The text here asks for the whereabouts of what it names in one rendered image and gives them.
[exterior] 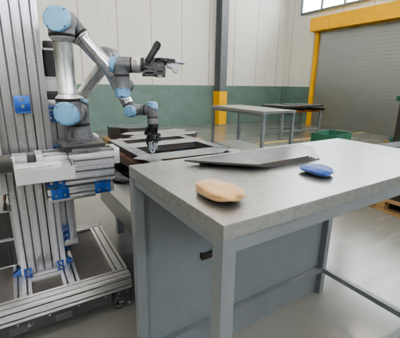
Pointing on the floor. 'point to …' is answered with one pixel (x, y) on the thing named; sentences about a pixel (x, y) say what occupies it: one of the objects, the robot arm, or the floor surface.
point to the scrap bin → (330, 135)
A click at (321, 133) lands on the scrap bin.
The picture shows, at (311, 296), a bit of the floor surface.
